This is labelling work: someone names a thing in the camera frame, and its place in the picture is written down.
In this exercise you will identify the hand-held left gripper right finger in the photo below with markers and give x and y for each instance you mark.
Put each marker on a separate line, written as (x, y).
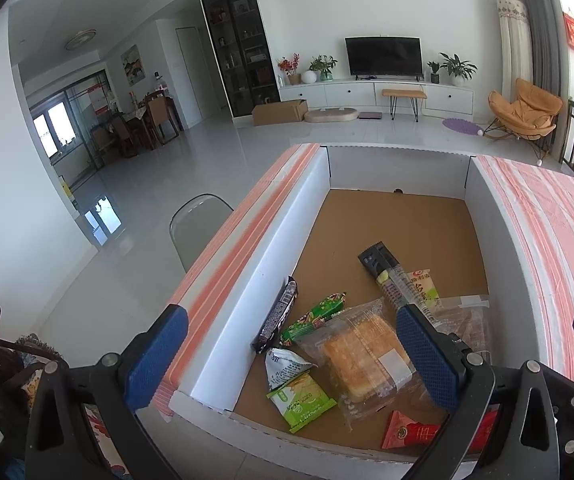
(427, 360)

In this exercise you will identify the white interior door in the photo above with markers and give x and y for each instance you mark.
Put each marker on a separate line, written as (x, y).
(189, 77)

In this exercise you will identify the red poster on glass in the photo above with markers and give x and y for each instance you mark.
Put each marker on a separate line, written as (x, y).
(98, 97)

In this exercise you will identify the orange lounge chair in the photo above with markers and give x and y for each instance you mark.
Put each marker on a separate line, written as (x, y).
(522, 110)

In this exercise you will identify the black glass display cabinet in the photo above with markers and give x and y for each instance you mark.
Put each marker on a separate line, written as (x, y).
(239, 45)

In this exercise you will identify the orange striped tablecloth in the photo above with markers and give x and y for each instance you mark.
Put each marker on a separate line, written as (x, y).
(557, 220)

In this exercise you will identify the glass sliding door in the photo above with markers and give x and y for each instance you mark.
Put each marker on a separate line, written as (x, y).
(77, 125)

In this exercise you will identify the lime green snack packet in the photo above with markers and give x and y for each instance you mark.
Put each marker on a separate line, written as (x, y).
(302, 402)

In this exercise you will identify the small potted plant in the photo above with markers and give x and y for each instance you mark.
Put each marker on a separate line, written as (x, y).
(433, 71)

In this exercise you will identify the white box with brown base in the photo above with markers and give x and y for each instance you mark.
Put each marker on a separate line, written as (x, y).
(407, 220)

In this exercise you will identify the small wooden bench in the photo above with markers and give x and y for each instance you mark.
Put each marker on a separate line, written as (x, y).
(404, 94)

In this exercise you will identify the red snack packet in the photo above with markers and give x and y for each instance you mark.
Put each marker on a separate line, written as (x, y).
(407, 430)

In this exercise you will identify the grey curtain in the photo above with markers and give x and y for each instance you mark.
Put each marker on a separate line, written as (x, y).
(537, 20)

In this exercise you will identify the green patterned snack packet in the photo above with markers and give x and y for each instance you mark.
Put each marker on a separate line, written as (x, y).
(314, 319)

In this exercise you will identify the white television cabinet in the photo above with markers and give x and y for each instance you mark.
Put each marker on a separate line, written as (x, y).
(347, 92)

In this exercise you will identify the cream and green cracker packet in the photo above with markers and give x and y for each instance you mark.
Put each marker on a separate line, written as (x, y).
(424, 285)

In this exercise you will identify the clear yellow cake packet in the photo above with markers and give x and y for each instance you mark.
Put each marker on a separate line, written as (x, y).
(357, 355)

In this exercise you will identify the green plant in glass vase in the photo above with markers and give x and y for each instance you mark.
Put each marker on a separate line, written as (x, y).
(323, 66)

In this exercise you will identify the brown cardboard box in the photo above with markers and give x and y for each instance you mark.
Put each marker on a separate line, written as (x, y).
(279, 112)

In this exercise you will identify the round white vase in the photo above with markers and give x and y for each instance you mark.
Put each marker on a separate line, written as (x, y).
(308, 76)

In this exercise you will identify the round ceiling lamp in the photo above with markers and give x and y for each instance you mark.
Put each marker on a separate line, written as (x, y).
(81, 39)

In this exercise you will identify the pink oval floor mat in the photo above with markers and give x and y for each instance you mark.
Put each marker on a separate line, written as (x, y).
(330, 116)

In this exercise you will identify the flat grey floor scale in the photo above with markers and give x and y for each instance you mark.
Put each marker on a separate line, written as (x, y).
(369, 116)

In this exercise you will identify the large leafy potted plant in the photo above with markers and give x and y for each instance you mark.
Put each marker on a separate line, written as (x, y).
(459, 67)

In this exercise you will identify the wooden dining table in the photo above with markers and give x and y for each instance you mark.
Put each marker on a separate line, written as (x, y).
(134, 119)

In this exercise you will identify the framed wall painting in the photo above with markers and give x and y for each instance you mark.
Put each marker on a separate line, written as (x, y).
(133, 64)

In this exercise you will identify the black television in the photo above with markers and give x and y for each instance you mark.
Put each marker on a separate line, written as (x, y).
(384, 57)

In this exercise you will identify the standing air conditioner with cover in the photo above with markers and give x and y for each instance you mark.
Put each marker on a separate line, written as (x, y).
(514, 45)

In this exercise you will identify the purple round floor mat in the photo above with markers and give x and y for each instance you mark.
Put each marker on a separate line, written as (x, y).
(459, 124)

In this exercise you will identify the small white snack packet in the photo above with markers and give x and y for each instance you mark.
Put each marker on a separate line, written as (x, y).
(284, 362)

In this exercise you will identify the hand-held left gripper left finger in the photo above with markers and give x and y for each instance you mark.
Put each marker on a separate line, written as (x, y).
(154, 355)

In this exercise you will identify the wooden dining chair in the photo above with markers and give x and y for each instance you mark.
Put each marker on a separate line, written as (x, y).
(161, 115)

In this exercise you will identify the red flowers in vase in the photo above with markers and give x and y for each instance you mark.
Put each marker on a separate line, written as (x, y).
(289, 67)

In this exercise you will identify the dark chocolate bar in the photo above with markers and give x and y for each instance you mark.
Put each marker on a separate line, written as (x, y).
(277, 317)

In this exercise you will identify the long black and clear packet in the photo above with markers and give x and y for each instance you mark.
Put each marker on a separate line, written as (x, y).
(379, 265)

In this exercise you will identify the red patterned cloth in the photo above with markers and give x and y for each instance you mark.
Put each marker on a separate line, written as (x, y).
(104, 435)

